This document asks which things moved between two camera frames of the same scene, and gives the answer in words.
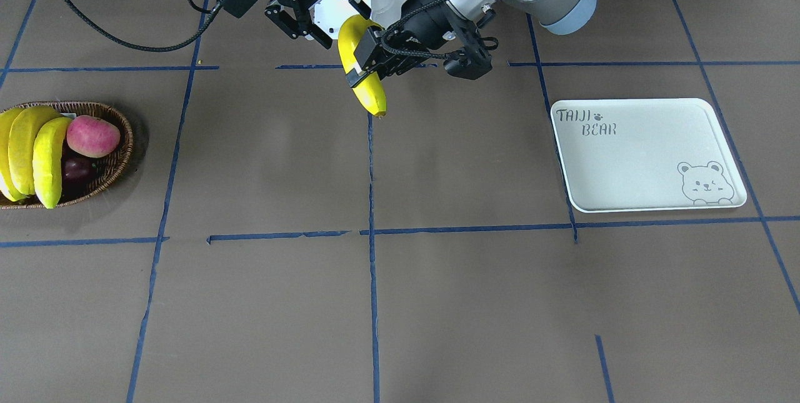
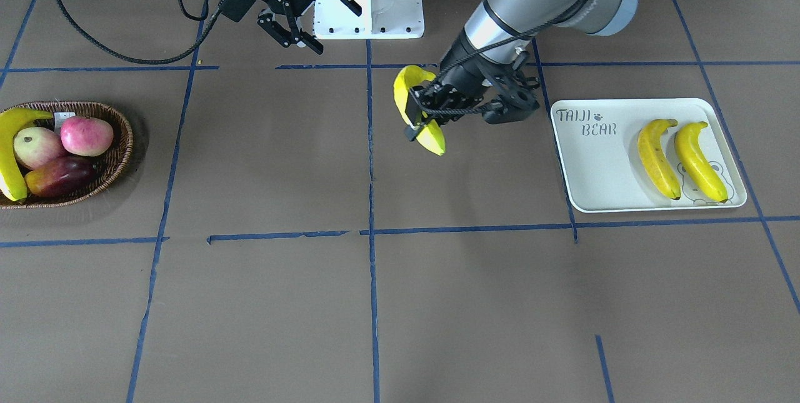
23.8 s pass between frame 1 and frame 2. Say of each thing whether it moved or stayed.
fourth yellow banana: stayed
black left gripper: moved
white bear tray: stayed
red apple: stayed
